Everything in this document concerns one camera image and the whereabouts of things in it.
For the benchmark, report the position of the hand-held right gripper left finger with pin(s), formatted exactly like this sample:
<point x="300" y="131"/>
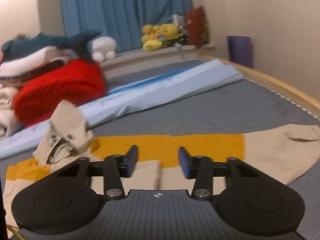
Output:
<point x="132" y="160"/>

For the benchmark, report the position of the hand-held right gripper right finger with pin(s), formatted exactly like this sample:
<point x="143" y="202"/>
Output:
<point x="183" y="162"/>

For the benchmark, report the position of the beige and yellow garment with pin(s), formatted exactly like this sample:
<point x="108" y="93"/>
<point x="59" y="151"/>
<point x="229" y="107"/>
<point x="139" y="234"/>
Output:
<point x="155" y="145"/>

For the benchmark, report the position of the white folded clothes pile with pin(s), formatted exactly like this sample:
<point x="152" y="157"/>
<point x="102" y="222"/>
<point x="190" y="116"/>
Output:
<point x="27" y="61"/>

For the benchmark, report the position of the grey quilted mattress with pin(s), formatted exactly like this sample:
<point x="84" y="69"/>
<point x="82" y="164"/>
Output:
<point x="215" y="110"/>

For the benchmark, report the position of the light blue bed sheet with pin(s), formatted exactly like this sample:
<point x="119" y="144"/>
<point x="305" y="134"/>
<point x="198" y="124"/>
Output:
<point x="160" y="87"/>

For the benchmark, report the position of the red fleece cloth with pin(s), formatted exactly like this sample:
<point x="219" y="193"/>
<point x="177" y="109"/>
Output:
<point x="60" y="90"/>

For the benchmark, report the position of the yellow plush toy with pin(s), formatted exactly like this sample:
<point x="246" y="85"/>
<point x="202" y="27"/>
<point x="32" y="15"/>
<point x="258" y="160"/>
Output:
<point x="150" y="45"/>
<point x="170" y="31"/>

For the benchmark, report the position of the white plush toy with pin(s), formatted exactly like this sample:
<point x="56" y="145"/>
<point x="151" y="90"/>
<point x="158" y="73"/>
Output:
<point x="103" y="46"/>

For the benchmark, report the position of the beige towel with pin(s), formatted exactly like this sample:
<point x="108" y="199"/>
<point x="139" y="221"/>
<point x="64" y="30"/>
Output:
<point x="6" y="105"/>

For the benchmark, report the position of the dark red plush toy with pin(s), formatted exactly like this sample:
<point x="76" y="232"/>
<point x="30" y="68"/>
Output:
<point x="197" y="25"/>

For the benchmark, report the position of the teal shark plush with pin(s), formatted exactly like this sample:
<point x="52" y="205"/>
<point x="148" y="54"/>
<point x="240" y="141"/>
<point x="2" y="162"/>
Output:
<point x="47" y="41"/>

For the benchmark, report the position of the blue curtain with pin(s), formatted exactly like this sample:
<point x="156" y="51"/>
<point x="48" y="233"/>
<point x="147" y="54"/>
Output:
<point x="120" y="10"/>

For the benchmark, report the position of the wooden bed frame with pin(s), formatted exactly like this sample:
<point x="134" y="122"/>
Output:
<point x="275" y="82"/>

